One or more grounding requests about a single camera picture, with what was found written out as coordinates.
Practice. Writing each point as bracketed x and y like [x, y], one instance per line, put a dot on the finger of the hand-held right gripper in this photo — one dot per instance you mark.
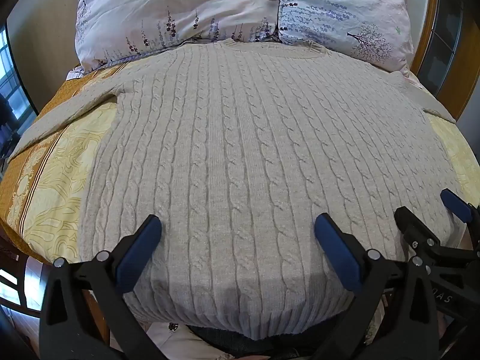
[455, 204]
[416, 232]

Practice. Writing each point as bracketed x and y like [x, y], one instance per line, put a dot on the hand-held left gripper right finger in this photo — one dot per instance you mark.
[337, 248]

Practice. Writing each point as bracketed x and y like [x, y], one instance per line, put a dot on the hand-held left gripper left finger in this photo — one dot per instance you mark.
[140, 248]

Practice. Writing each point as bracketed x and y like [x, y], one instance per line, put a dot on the white garment with dark button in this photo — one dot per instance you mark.
[168, 339]

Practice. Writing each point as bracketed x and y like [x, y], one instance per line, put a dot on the yellow patterned bed sheet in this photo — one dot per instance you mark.
[52, 195]

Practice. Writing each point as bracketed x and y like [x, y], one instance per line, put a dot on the wooden headboard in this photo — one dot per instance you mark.
[431, 26]

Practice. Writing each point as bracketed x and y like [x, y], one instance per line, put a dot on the window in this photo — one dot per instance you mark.
[13, 82]

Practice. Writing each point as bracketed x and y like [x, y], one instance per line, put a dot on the pink floral pillow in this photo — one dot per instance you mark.
[168, 3]

